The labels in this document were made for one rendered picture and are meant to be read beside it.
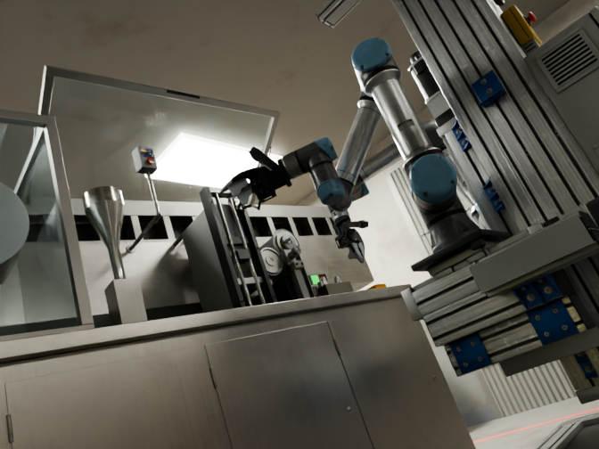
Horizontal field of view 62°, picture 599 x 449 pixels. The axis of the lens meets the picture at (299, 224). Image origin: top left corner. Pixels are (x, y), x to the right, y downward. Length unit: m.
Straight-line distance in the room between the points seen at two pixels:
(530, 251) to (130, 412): 1.00
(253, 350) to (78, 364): 0.50
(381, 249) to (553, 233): 4.29
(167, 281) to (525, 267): 1.47
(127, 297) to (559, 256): 1.31
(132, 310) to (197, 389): 0.48
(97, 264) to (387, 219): 3.80
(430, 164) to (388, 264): 4.09
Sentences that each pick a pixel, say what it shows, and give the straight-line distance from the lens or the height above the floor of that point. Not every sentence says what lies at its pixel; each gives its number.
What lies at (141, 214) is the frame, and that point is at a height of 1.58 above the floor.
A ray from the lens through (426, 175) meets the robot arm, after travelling 1.32.
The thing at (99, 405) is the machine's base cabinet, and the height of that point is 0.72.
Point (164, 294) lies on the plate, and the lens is 2.16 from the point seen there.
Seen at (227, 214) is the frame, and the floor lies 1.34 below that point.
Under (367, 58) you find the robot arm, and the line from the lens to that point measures 1.50.
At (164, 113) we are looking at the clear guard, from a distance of 2.27.
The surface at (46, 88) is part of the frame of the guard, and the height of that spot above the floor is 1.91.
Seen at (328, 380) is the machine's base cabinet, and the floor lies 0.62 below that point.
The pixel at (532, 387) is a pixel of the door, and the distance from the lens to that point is 4.87.
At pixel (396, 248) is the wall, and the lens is 5.33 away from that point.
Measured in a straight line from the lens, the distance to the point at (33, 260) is 1.44.
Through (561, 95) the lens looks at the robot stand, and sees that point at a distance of 1.53.
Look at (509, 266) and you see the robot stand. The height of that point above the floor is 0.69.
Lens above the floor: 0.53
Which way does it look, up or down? 21 degrees up
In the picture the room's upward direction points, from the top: 20 degrees counter-clockwise
